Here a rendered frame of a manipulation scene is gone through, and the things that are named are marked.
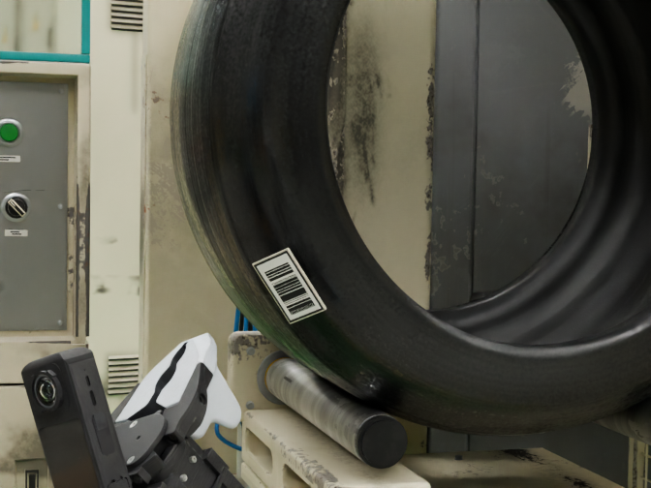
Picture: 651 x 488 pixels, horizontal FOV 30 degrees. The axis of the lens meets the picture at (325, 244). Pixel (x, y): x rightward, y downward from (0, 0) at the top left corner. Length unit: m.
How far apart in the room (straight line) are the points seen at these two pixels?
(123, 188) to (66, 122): 2.98
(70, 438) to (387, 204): 0.71
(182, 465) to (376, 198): 0.65
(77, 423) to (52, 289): 0.94
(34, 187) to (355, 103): 0.51
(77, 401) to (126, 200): 3.92
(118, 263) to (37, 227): 2.99
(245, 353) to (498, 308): 0.28
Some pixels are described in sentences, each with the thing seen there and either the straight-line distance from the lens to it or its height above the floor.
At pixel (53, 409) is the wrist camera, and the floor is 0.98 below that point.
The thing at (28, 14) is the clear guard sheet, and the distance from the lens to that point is 1.69.
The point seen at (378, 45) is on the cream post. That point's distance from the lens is 1.40.
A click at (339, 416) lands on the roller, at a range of 1.08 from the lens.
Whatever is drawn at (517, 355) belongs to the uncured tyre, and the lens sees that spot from 1.04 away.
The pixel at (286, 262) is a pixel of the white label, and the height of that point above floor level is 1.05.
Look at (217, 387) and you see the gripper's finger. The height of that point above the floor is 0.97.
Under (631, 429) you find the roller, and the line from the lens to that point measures 1.18.
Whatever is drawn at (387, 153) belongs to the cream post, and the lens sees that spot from 1.40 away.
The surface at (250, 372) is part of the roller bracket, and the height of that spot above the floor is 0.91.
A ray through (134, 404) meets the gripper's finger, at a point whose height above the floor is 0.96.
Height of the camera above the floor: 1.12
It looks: 3 degrees down
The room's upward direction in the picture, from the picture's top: 1 degrees clockwise
